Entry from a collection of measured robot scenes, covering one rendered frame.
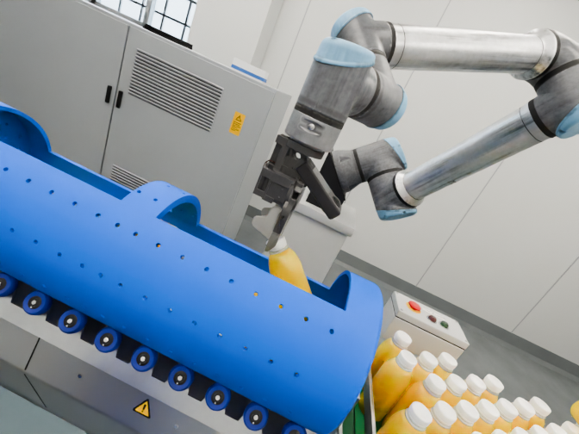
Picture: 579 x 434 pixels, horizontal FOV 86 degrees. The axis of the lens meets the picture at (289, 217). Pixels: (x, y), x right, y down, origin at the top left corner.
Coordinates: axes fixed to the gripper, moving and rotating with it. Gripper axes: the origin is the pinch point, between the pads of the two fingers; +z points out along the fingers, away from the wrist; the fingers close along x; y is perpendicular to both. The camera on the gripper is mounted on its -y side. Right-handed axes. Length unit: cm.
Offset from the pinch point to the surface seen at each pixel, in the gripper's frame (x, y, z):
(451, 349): -18, -53, 14
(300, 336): 17.3, -10.2, 3.6
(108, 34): -152, 170, -11
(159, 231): 14.1, 16.6, 0.2
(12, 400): -16, 70, 121
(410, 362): -2.5, -37.2, 12.8
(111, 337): 16.0, 18.8, 23.5
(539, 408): -9, -71, 13
